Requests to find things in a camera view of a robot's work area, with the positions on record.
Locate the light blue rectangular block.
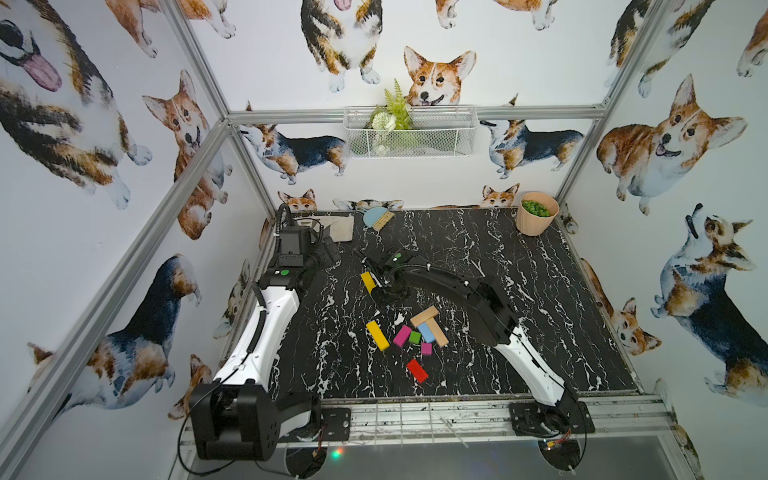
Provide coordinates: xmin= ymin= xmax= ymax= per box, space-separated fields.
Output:
xmin=417 ymin=322 xmax=436 ymax=343

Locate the magenta rectangular block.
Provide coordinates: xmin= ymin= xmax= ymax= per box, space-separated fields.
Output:
xmin=393 ymin=325 xmax=412 ymax=348

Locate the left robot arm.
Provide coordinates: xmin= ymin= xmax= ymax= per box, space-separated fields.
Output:
xmin=189 ymin=227 xmax=340 ymax=461

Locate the pink pot with greens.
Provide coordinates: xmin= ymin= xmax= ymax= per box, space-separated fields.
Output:
xmin=516 ymin=192 xmax=560 ymax=237

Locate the long natural wood block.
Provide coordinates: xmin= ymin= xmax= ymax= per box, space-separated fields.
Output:
xmin=410 ymin=306 xmax=439 ymax=328

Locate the short yellow block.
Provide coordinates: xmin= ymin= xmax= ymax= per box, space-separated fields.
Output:
xmin=361 ymin=271 xmax=378 ymax=295

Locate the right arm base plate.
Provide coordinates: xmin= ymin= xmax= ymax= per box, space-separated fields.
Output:
xmin=508 ymin=397 xmax=596 ymax=439

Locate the red block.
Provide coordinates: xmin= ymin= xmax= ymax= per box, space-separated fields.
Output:
xmin=406 ymin=359 xmax=429 ymax=384

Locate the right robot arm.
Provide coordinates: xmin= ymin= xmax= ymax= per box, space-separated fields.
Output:
xmin=355 ymin=249 xmax=578 ymax=421

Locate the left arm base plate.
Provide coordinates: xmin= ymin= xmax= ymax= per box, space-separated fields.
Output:
xmin=313 ymin=407 xmax=352 ymax=442

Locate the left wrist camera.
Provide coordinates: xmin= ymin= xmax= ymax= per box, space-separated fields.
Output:
xmin=274 ymin=203 xmax=311 ymax=270

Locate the long yellow block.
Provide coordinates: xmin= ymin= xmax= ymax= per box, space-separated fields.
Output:
xmin=366 ymin=320 xmax=390 ymax=351

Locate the beige work glove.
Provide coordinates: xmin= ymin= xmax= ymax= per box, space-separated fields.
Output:
xmin=298 ymin=215 xmax=354 ymax=243

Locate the white wire basket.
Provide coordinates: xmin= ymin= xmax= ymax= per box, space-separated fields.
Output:
xmin=343 ymin=106 xmax=479 ymax=158

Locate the green fern plant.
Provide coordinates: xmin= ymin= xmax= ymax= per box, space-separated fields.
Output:
xmin=366 ymin=80 xmax=413 ymax=157

